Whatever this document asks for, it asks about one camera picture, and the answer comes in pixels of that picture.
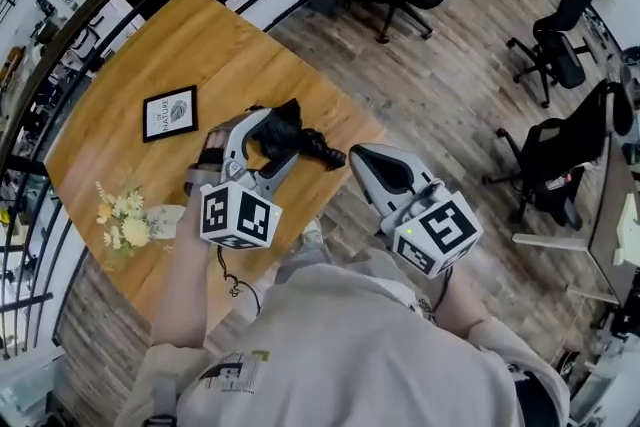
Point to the person's left hand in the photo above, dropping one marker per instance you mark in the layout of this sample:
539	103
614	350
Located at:
212	147

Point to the yellow white flower bouquet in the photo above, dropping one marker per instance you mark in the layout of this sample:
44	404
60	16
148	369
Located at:
127	220

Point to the black umbrella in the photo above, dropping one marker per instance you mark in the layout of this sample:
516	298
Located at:
280	130

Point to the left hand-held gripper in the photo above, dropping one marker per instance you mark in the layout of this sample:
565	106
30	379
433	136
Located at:
240	215

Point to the black framed leaf picture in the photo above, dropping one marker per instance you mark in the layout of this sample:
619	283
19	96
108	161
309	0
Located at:
170	113

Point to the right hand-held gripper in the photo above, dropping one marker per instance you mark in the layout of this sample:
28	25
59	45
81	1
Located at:
440	235

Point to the grey desk with white legs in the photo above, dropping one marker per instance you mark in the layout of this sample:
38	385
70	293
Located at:
607	235

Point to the person's beige sweatshirt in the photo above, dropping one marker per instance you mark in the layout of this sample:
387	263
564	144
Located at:
350	355

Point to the person's right forearm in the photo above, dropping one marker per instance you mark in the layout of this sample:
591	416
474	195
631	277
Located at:
465	305

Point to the white flower vase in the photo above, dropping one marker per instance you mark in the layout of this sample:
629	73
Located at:
167	219

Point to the person's left forearm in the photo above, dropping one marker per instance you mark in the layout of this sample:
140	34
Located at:
180	290

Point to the person's light shoe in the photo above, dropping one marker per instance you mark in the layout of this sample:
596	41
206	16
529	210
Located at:
311	232

